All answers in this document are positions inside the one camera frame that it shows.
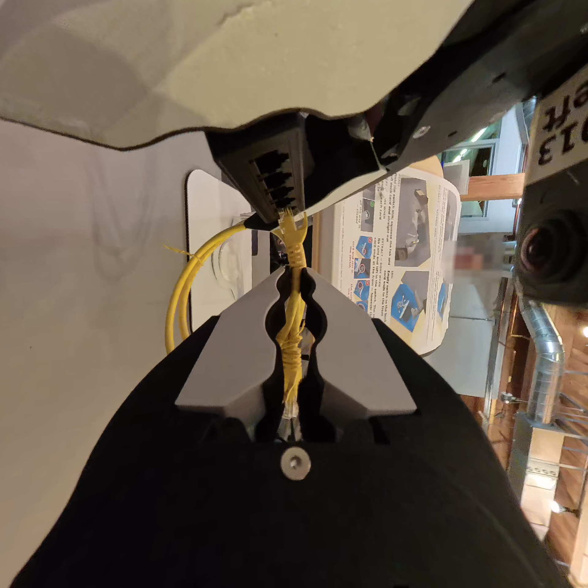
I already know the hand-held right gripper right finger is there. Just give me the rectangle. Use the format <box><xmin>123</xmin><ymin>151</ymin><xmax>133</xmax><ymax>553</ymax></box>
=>
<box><xmin>301</xmin><ymin>269</ymin><xmax>418</xmax><ymax>430</ymax></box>

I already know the yellow twist tie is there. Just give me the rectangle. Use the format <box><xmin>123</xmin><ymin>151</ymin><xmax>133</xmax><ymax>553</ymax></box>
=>
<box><xmin>163</xmin><ymin>243</ymin><xmax>206</xmax><ymax>268</ymax></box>

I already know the wooden desk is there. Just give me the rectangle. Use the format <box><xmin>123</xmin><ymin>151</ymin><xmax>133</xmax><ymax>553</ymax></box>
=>
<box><xmin>459</xmin><ymin>173</ymin><xmax>525</xmax><ymax>202</ymax></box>

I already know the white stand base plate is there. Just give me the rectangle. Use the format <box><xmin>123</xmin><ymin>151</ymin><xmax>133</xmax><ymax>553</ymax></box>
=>
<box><xmin>185</xmin><ymin>170</ymin><xmax>259</xmax><ymax>332</ymax></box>

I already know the black ethernet switch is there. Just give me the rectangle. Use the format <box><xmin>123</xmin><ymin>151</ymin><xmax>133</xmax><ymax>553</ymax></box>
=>
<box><xmin>204</xmin><ymin>111</ymin><xmax>318</xmax><ymax>224</ymax></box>

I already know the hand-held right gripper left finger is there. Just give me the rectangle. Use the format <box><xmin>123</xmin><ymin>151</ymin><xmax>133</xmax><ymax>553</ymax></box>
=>
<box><xmin>175</xmin><ymin>266</ymin><xmax>286</xmax><ymax>429</ymax></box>

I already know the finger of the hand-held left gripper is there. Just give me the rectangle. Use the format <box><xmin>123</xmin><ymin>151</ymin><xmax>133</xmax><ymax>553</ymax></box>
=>
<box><xmin>303</xmin><ymin>114</ymin><xmax>390</xmax><ymax>217</ymax></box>
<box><xmin>0</xmin><ymin>0</ymin><xmax>475</xmax><ymax>151</ymax></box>

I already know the yellow ethernet cable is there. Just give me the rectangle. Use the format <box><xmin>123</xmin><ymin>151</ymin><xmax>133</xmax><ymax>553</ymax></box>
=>
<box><xmin>164</xmin><ymin>207</ymin><xmax>309</xmax><ymax>443</ymax></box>

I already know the silver round duct pipe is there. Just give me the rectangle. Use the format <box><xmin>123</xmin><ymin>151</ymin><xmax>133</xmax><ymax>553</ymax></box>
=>
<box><xmin>517</xmin><ymin>294</ymin><xmax>567</xmax><ymax>425</ymax></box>

